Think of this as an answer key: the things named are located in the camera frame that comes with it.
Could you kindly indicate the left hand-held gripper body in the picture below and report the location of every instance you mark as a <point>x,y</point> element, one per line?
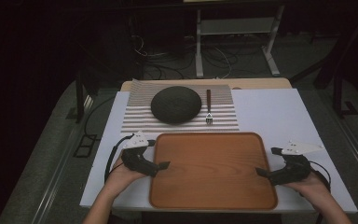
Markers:
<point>135,159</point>

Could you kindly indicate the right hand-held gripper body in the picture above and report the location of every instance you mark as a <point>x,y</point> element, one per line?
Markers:
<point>292,169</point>

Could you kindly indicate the brown wooden tray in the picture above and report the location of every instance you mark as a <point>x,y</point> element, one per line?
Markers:
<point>213,171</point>

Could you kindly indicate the person's left hand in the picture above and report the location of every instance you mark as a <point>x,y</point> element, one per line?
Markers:
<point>122,179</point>

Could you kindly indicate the person's right hand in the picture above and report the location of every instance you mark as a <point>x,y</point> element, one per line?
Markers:
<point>310,188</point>

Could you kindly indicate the white board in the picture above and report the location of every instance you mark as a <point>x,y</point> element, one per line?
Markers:
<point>276,118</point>

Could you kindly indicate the dark round bowl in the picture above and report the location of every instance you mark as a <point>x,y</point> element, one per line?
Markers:
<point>176,104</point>

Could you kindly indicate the striped placemat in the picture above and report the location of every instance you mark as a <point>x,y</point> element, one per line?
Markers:
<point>223,109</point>

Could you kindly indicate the light wooden table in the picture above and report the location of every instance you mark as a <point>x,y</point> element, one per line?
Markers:
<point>261,83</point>

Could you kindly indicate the dark stand foot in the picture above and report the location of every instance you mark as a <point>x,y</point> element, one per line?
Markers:
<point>343,107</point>

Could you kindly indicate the dark metal stand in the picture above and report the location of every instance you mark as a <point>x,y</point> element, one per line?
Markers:
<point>80,99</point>

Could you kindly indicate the grey metal stand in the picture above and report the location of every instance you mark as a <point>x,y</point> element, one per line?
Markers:
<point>236,26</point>

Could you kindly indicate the black floor frame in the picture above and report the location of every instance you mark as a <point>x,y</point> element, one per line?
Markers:
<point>85,145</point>

